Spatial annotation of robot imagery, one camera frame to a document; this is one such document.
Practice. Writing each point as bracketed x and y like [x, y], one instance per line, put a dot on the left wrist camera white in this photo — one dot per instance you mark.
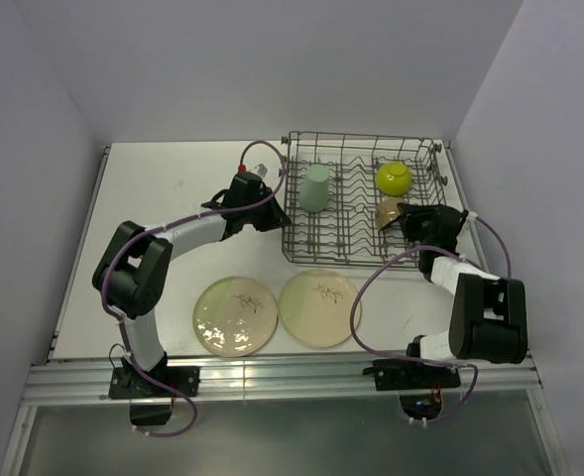
[259, 170]

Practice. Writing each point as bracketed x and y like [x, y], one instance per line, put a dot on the grey wire dish rack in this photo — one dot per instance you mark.
[346, 232]

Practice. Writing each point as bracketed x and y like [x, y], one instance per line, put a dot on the cream plate with branch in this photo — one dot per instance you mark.
[235, 317]
[315, 308]

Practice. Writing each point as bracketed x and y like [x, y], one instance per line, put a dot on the pale green plastic cup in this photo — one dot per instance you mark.
[313, 191]

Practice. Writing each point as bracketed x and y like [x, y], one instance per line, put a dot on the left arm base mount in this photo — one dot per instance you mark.
[152, 405]

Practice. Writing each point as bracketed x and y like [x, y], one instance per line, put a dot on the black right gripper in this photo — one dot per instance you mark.
[411, 215]

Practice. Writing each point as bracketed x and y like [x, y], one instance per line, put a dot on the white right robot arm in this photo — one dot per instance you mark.
[488, 316]

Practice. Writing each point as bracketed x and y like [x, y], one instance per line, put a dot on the lime green bowl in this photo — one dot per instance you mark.
[393, 179]

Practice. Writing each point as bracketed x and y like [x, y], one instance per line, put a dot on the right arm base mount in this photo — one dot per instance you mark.
[424, 384]

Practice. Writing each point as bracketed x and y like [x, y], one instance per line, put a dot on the aluminium rail frame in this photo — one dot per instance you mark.
[281, 377]

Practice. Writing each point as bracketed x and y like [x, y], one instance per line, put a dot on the black bowl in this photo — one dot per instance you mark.
[387, 212]

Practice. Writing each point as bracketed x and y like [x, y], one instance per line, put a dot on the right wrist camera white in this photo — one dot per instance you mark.
[471, 216]

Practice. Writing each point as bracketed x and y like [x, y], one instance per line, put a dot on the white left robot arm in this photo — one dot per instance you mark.
[132, 273]

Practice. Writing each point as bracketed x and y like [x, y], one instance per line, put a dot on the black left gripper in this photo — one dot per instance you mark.
[277, 217]

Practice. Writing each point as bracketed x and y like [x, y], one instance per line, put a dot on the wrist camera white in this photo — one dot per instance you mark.
[471, 216]
[259, 170]

